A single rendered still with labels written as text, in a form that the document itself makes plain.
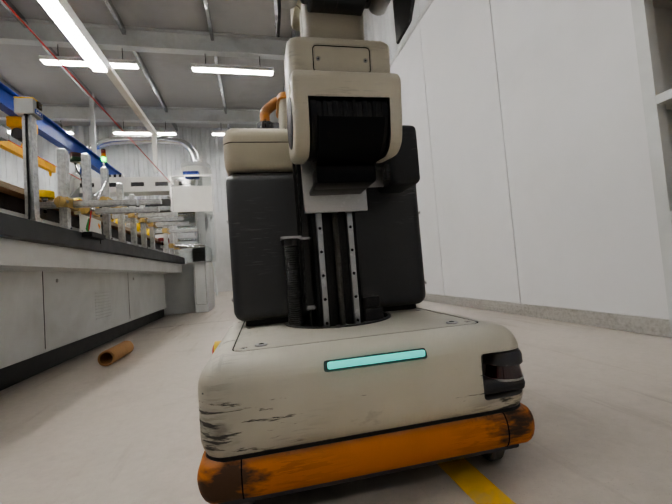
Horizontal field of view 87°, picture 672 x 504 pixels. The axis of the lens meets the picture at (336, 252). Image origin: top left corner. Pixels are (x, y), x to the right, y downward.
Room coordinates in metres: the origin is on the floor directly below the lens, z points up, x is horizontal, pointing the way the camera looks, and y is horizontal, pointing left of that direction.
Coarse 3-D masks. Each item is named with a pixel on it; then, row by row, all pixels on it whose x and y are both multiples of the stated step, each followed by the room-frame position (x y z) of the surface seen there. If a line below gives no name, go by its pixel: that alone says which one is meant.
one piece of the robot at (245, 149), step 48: (240, 144) 0.91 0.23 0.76; (288, 144) 0.94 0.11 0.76; (240, 192) 0.91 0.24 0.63; (288, 192) 0.93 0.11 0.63; (240, 240) 0.91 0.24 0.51; (288, 240) 0.86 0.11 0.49; (336, 240) 0.89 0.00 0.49; (384, 240) 0.99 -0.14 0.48; (240, 288) 0.91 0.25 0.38; (288, 288) 0.87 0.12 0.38; (336, 288) 0.92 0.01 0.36; (384, 288) 0.98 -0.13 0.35
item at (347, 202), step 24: (312, 96) 0.66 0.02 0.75; (312, 120) 0.66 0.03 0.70; (336, 120) 0.66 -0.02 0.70; (360, 120) 0.67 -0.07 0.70; (384, 120) 0.68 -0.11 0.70; (312, 144) 0.69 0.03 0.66; (336, 144) 0.68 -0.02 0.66; (360, 144) 0.69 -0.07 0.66; (384, 144) 0.72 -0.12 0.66; (408, 144) 0.84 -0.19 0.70; (312, 168) 0.86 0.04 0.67; (336, 168) 0.73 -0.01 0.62; (360, 168) 0.74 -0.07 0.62; (408, 168) 0.84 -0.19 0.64; (312, 192) 0.82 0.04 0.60; (336, 192) 0.84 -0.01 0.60; (360, 192) 0.86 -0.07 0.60; (384, 192) 0.93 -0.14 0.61
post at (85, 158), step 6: (84, 156) 1.93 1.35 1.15; (90, 156) 1.96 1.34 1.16; (84, 162) 1.93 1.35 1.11; (90, 162) 1.96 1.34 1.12; (84, 168) 1.93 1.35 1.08; (90, 168) 1.96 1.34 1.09; (84, 174) 1.93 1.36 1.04; (90, 174) 1.95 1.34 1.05; (84, 180) 1.93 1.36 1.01; (90, 180) 1.95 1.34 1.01; (84, 186) 1.93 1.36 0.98; (90, 186) 1.95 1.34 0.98; (84, 192) 1.93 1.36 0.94; (90, 192) 1.94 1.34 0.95; (84, 198) 1.93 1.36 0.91; (90, 198) 1.94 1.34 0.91
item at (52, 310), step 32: (0, 192) 1.55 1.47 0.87; (0, 288) 1.53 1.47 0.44; (32, 288) 1.75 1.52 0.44; (64, 288) 2.05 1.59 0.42; (96, 288) 2.46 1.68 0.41; (128, 288) 3.07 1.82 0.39; (160, 288) 4.10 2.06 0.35; (0, 320) 1.53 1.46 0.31; (32, 320) 1.75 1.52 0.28; (64, 320) 2.03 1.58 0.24; (96, 320) 2.44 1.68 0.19; (128, 320) 3.04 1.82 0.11; (0, 352) 1.52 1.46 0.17; (32, 352) 1.74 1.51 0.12; (64, 352) 2.07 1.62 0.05; (0, 384) 1.55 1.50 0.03
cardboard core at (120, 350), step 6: (126, 342) 2.12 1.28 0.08; (114, 348) 1.94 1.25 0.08; (120, 348) 1.99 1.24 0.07; (126, 348) 2.06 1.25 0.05; (132, 348) 2.15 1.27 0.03; (102, 354) 1.88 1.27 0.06; (108, 354) 1.98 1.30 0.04; (114, 354) 1.89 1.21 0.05; (120, 354) 1.96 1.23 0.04; (126, 354) 2.08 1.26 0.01; (102, 360) 1.89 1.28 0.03; (108, 360) 1.94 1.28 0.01; (114, 360) 1.89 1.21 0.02
